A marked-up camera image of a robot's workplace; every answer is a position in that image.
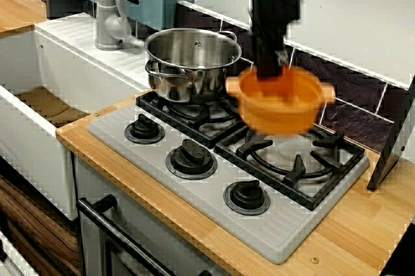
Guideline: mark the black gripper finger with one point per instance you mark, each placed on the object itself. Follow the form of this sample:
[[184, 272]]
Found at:
[[281, 56], [267, 67]]

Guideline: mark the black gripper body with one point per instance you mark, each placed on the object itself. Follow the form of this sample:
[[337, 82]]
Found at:
[[269, 36]]

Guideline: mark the orange plastic pot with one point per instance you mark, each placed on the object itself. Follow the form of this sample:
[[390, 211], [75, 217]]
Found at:
[[279, 114]]

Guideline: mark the black tiled backsplash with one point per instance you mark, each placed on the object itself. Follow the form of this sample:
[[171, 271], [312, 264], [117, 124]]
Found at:
[[350, 88]]

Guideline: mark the stainless steel pot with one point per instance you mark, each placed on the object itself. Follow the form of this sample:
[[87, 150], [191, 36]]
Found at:
[[181, 49]]

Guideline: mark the black burner grate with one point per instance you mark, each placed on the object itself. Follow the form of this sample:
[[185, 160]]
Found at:
[[175, 124], [327, 142]]

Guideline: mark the black stove knob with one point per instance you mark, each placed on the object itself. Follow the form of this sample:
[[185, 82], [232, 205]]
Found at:
[[144, 128], [191, 157], [246, 195]]

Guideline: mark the black leaning panel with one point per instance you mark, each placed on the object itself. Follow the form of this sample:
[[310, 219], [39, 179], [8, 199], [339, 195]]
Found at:
[[395, 140]]

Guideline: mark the grey faucet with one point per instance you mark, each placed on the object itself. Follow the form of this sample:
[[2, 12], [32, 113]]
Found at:
[[105, 13]]

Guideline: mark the grey stove top panel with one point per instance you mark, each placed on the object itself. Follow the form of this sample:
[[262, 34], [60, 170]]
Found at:
[[275, 234]]

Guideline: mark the wooden countertop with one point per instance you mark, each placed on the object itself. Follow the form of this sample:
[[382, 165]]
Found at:
[[350, 224]]

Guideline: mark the white oven door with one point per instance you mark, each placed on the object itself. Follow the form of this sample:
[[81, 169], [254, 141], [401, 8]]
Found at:
[[146, 217]]

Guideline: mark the white sink basin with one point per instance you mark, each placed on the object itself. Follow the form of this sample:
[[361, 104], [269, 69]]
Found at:
[[65, 49]]

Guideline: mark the wooden table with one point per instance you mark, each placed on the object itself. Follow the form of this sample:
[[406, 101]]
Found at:
[[16, 10]]

